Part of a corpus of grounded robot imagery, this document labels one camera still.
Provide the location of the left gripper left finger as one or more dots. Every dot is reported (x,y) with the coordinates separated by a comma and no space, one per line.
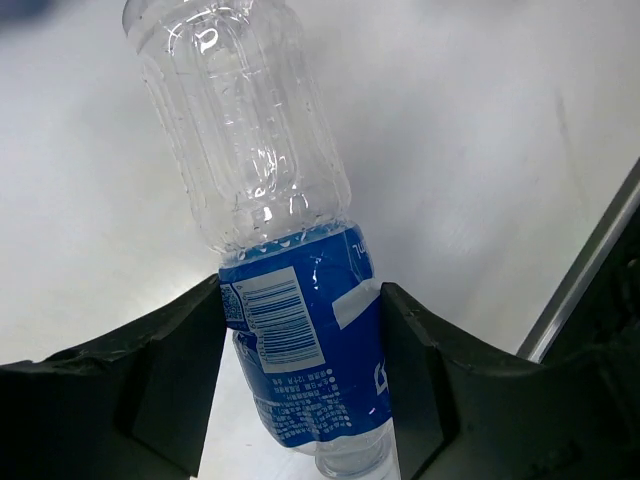
(133,403)

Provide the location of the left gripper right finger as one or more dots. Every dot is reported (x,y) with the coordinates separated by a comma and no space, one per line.
(463,409)

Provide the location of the crushed blue label bottle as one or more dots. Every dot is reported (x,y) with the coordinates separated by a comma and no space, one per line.
(231,84)

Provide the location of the aluminium frame rail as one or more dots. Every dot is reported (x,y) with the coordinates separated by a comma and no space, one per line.
(583,271)

